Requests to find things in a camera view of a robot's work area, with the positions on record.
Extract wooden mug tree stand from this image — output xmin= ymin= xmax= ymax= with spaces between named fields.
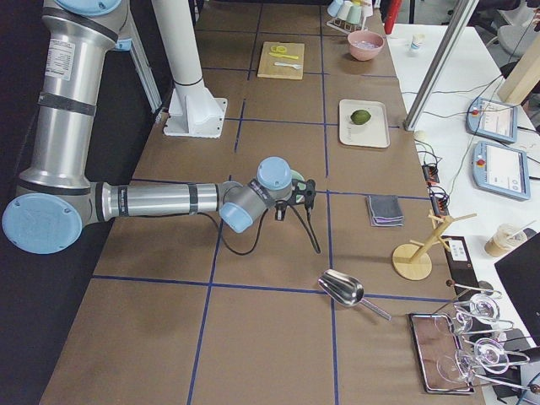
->
xmin=391 ymin=210 xmax=477 ymax=281

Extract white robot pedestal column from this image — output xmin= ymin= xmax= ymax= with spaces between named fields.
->
xmin=152 ymin=1 xmax=228 ymax=138

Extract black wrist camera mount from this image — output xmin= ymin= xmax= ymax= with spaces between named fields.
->
xmin=289 ymin=179 xmax=316 ymax=210

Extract metal ice scoop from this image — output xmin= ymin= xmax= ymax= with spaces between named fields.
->
xmin=318 ymin=269 xmax=392 ymax=321

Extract light green bowl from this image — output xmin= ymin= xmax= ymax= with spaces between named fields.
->
xmin=290 ymin=169 xmax=305 ymax=181

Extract teach pendant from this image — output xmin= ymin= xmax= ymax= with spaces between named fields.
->
xmin=472 ymin=141 xmax=531 ymax=201
xmin=466 ymin=97 xmax=517 ymax=144

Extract yellow plastic knife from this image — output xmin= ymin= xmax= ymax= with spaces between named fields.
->
xmin=268 ymin=51 xmax=300 ymax=60

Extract clear ice cubes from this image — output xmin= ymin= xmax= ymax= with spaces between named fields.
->
xmin=352 ymin=40 xmax=379 ymax=50

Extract upper teach pendant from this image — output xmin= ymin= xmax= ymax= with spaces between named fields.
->
xmin=466 ymin=97 xmax=517 ymax=144

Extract wine glass rack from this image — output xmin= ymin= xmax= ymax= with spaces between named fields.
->
xmin=429 ymin=280 xmax=539 ymax=395

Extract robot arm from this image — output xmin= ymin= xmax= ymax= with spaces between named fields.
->
xmin=2 ymin=1 xmax=298 ymax=254

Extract small white paper cup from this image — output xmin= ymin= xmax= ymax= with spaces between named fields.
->
xmin=409 ymin=33 xmax=425 ymax=55

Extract black power strip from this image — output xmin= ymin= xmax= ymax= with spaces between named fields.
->
xmin=422 ymin=163 xmax=450 ymax=217

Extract iced coffee cup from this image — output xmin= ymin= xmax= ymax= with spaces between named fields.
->
xmin=484 ymin=224 xmax=527 ymax=257

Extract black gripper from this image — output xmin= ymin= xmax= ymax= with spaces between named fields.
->
xmin=275 ymin=199 xmax=289 ymax=221

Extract black laptop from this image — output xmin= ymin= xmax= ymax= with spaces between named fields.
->
xmin=494 ymin=235 xmax=540 ymax=338

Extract white rectangular tray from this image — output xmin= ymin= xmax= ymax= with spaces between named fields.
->
xmin=338 ymin=99 xmax=391 ymax=149

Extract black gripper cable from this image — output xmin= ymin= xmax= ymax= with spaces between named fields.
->
xmin=197 ymin=202 xmax=322 ymax=256

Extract white wire cup rack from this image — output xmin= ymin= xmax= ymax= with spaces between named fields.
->
xmin=326 ymin=18 xmax=366 ymax=35

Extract pink bowl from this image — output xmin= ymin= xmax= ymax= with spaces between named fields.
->
xmin=347 ymin=30 xmax=385 ymax=62

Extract grey folded cloth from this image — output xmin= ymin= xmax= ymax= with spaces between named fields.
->
xmin=367 ymin=195 xmax=404 ymax=227

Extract black framed glass tray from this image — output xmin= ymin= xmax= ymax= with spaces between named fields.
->
xmin=408 ymin=313 xmax=474 ymax=396

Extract bamboo cutting board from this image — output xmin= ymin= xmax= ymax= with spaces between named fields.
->
xmin=257 ymin=41 xmax=305 ymax=80

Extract lower teach pendant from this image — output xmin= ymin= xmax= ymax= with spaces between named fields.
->
xmin=472 ymin=141 xmax=531 ymax=201

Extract red fire extinguisher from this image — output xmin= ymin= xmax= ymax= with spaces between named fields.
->
xmin=384 ymin=0 xmax=402 ymax=35

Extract aluminium frame post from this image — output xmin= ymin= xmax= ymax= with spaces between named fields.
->
xmin=403 ymin=0 xmax=478 ymax=132

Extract pastel cups on rack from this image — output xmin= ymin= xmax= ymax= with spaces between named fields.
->
xmin=327 ymin=0 xmax=373 ymax=25

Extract green lime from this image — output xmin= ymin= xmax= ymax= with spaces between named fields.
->
xmin=350 ymin=110 xmax=371 ymax=125

